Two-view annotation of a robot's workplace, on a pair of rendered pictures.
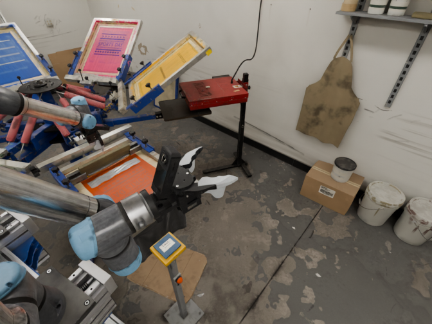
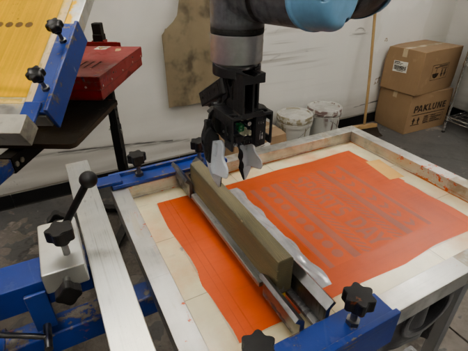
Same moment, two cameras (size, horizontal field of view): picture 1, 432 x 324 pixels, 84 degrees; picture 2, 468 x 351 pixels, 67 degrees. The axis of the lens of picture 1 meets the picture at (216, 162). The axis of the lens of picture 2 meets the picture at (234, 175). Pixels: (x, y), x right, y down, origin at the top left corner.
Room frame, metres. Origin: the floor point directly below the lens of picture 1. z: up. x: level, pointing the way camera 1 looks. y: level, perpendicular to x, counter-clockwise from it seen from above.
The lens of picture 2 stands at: (1.05, 1.25, 1.44)
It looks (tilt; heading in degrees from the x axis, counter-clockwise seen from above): 31 degrees down; 290
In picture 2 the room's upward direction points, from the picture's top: straight up
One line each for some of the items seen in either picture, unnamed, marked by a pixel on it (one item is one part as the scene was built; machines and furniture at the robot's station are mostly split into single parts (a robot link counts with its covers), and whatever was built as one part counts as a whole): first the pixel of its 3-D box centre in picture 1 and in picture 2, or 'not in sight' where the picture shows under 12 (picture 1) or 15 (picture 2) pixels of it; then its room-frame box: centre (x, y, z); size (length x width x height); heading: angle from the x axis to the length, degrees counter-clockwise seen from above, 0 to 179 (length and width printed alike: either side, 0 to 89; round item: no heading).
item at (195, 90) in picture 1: (213, 91); (74, 68); (2.25, 0.02, 1.06); 0.61 x 0.46 x 0.12; 108
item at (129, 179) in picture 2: (140, 144); (171, 176); (1.47, 0.58, 0.98); 0.30 x 0.05 x 0.07; 48
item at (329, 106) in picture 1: (332, 94); (198, 30); (2.19, -1.13, 1.06); 0.53 x 0.07 x 1.05; 48
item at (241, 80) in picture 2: (89, 131); (238, 104); (1.22, 0.76, 1.26); 0.09 x 0.08 x 0.12; 139
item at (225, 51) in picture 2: not in sight; (238, 49); (1.23, 0.76, 1.34); 0.08 x 0.08 x 0.05
